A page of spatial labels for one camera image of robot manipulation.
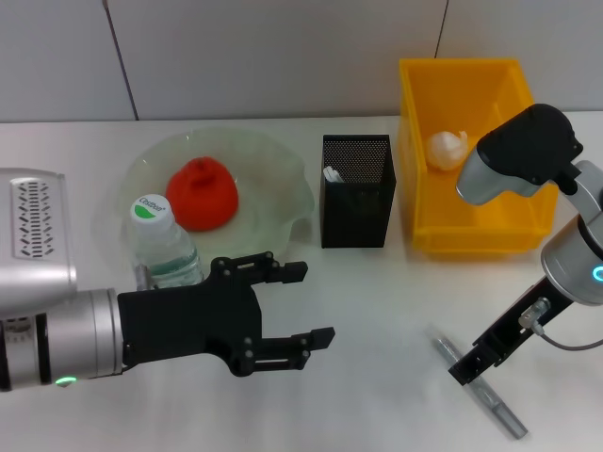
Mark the white paper ball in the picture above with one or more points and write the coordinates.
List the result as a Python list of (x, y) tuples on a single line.
[(445, 150)]

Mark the silver grey pen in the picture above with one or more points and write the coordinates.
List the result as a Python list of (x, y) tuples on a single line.
[(499, 407)]

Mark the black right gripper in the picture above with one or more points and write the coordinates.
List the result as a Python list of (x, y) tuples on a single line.
[(518, 325)]

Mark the green utility knife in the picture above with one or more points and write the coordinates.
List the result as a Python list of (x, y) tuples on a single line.
[(333, 174)]

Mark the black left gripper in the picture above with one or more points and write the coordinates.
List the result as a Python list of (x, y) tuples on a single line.
[(188, 325)]

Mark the translucent wavy fruit plate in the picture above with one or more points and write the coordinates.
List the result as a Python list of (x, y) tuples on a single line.
[(273, 188)]

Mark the red tomato-shaped object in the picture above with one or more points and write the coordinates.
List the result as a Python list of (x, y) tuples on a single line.
[(202, 198)]

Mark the black mesh pen holder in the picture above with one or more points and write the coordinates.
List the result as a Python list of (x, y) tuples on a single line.
[(358, 216)]

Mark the yellow plastic bin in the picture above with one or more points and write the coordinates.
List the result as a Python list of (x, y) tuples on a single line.
[(424, 207)]

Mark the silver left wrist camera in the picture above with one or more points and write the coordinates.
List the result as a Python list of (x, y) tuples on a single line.
[(33, 235)]

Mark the clear green-label water bottle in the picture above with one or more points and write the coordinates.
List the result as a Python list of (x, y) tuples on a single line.
[(160, 235)]

